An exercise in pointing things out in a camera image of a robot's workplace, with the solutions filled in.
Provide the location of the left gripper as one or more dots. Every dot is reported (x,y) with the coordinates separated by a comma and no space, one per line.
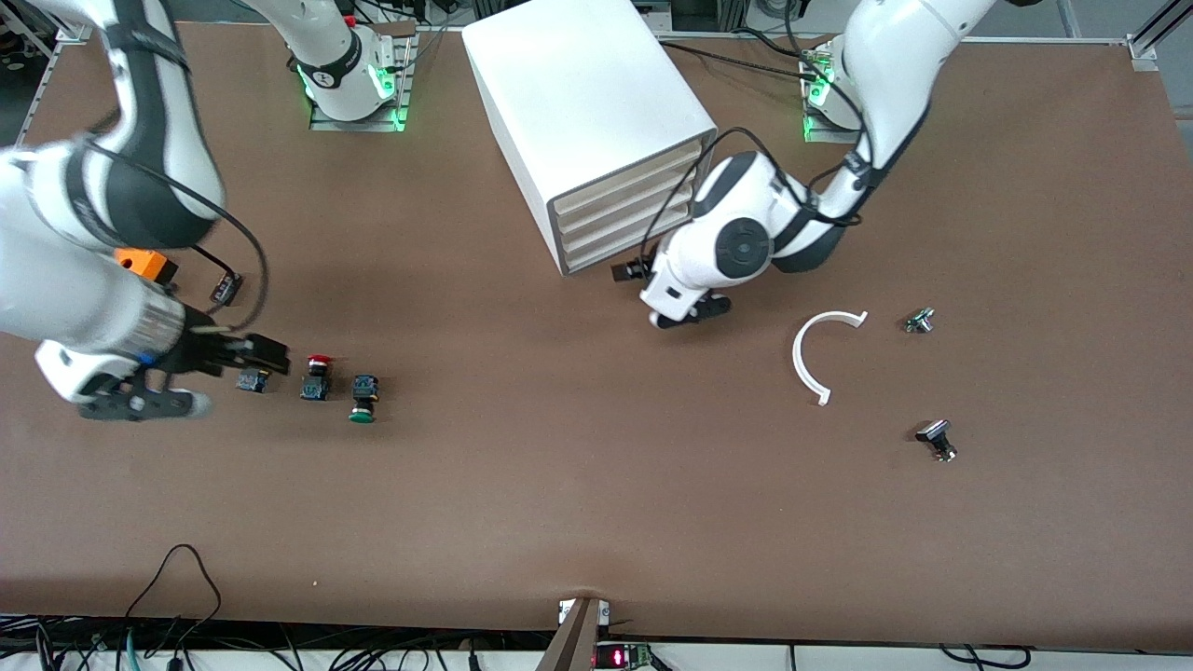
(637,270)

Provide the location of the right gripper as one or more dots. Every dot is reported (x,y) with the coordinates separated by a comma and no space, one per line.
(203,348)

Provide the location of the beige cabinet drawer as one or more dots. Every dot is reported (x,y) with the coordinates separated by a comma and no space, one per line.
(606,191)
(606,209)
(606,226)
(596,248)

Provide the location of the green push button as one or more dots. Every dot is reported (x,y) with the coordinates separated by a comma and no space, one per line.
(363,391)

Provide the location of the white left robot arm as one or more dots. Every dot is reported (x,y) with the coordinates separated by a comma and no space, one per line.
(895,56)

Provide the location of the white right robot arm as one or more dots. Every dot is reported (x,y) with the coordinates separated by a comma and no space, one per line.
(56,289)

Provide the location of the yellow push button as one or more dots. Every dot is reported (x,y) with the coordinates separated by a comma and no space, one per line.
(252,380)

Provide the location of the red push button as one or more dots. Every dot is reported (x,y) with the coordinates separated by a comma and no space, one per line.
(315,384)

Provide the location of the white drawer cabinet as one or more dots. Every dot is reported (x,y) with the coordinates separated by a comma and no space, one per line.
(578,84)

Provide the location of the black push button white cap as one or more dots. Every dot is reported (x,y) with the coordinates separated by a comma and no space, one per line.
(935,433)

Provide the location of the small black contact block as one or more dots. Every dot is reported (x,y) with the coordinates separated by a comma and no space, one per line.
(226,291)

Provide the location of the chrome T fitting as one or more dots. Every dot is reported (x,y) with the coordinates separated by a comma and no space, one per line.
(919,321)

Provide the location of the circuit board with red display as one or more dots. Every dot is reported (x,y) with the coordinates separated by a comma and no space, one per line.
(617,658)

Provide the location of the orange button enclosure box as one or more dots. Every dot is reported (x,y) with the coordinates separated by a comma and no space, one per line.
(149,264)

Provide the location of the white semicircular plastic bracket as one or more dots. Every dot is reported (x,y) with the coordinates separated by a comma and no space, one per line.
(799,359)

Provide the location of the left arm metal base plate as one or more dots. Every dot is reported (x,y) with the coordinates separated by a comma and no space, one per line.
(825,135)

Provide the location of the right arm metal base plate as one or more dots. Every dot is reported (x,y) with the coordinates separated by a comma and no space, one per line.
(359,124)

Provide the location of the wooden camera post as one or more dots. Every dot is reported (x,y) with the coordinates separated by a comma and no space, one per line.
(573,643)

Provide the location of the aluminium frame profile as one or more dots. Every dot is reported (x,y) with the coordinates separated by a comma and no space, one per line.
(73,31)
(1142,51)

